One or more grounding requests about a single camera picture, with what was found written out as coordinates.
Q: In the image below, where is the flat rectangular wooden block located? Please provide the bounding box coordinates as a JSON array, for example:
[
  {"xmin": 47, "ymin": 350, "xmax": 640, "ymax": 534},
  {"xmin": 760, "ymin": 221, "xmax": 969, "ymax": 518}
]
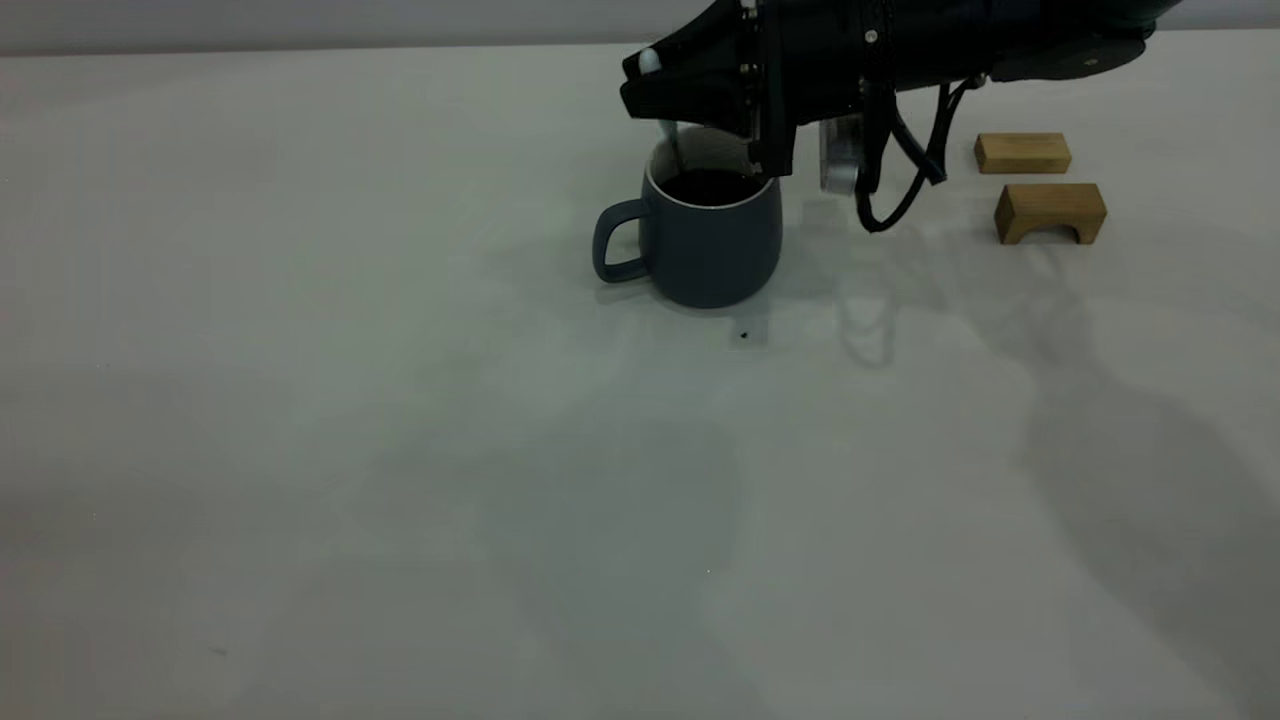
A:
[{"xmin": 974, "ymin": 133, "xmax": 1072, "ymax": 176}]

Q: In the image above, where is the dark coffee liquid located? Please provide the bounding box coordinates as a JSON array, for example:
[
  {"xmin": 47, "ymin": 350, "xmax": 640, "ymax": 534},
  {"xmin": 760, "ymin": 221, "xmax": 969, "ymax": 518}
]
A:
[{"xmin": 660, "ymin": 168, "xmax": 766, "ymax": 209}]

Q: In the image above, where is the arched wooden block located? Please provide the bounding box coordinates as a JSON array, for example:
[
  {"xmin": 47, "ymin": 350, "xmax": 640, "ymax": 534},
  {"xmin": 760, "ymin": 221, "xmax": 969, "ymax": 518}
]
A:
[{"xmin": 994, "ymin": 183, "xmax": 1108, "ymax": 246}]

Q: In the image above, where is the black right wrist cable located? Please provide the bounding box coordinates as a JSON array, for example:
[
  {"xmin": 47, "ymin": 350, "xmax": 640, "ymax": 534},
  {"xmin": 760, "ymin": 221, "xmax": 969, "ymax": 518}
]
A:
[{"xmin": 853, "ymin": 78, "xmax": 989, "ymax": 234}]

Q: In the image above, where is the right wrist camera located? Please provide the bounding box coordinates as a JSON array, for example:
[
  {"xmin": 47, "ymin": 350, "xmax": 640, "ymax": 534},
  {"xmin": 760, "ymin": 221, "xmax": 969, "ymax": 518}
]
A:
[{"xmin": 818, "ymin": 113, "xmax": 865, "ymax": 196}]

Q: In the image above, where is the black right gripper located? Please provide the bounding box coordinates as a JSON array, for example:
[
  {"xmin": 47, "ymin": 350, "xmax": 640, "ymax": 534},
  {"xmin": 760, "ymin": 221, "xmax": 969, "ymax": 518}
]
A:
[{"xmin": 620, "ymin": 0, "xmax": 886, "ymax": 178}]

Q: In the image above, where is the dark grey ceramic cup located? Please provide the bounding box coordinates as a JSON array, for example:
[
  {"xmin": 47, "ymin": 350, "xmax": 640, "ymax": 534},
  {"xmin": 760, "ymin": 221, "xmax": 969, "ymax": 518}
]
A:
[{"xmin": 592, "ymin": 126, "xmax": 784, "ymax": 310}]

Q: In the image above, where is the spoon with light blue handle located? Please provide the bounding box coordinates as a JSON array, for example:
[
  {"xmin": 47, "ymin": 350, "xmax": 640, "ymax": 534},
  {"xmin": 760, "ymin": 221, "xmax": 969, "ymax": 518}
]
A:
[{"xmin": 638, "ymin": 48, "xmax": 689, "ymax": 176}]

